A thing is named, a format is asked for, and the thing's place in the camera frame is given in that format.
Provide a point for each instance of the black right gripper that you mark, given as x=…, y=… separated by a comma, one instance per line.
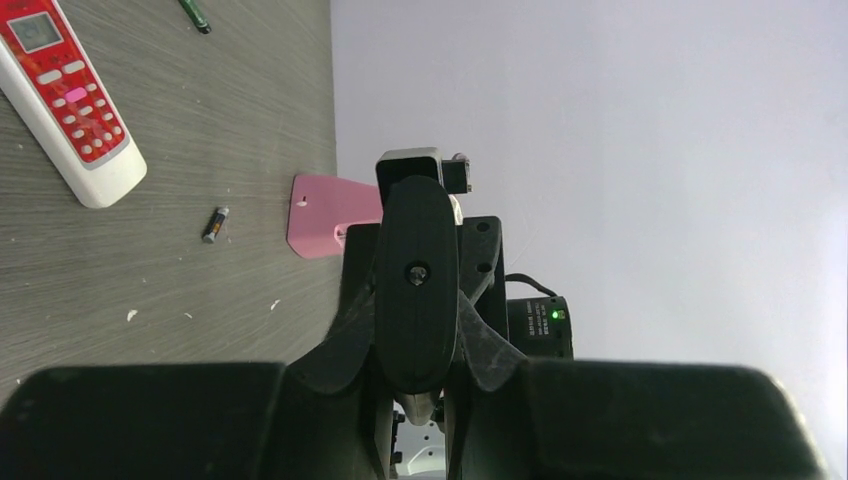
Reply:
x=477, y=344

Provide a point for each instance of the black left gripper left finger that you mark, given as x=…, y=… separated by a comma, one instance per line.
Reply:
x=314, y=419

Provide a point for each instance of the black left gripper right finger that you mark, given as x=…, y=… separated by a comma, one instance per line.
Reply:
x=510, y=416

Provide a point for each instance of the white remote control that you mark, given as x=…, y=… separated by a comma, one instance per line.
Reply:
x=51, y=82

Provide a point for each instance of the pink metronome box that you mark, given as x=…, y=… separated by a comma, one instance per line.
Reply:
x=322, y=208

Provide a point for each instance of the dark battery near metronome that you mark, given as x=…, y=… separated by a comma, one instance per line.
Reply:
x=215, y=225

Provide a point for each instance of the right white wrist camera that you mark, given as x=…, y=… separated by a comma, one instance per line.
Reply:
x=395, y=165

